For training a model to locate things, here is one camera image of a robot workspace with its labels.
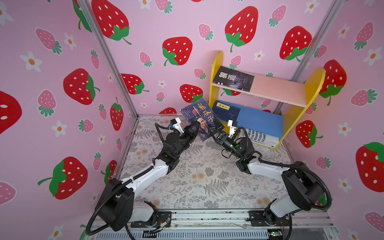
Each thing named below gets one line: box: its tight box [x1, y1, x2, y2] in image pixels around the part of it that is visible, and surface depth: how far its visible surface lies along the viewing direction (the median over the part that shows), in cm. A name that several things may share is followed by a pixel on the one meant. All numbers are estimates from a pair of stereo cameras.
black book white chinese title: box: [213, 66, 255, 92], surface depth 83 cm
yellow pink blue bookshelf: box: [209, 51, 326, 150], surface depth 86 cm
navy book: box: [212, 100, 241, 122], surface depth 103 cm
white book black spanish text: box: [246, 128, 280, 149], surface depth 100 cm
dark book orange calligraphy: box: [180, 97, 225, 142], surface depth 77 cm
